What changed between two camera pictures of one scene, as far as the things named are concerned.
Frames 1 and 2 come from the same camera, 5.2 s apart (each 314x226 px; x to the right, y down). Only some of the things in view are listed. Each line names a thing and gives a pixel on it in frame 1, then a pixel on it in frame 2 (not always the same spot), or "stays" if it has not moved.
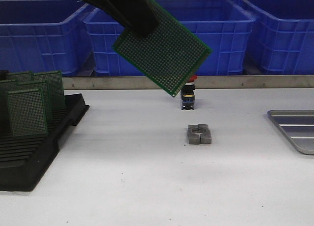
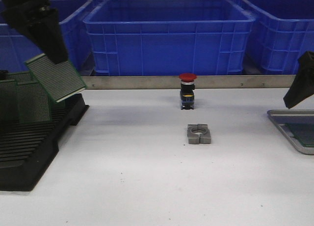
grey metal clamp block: x=198 y=134 stays
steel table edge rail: x=203 y=82 stays
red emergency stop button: x=187 y=95 stays
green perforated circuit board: x=28 y=113 -> x=60 y=80
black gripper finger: x=132 y=8 -> x=32 y=9
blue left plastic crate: x=44 y=35 stays
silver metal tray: x=298 y=126 stays
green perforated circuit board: x=169 y=57 -> x=303 y=132
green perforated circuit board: x=21 y=77 stays
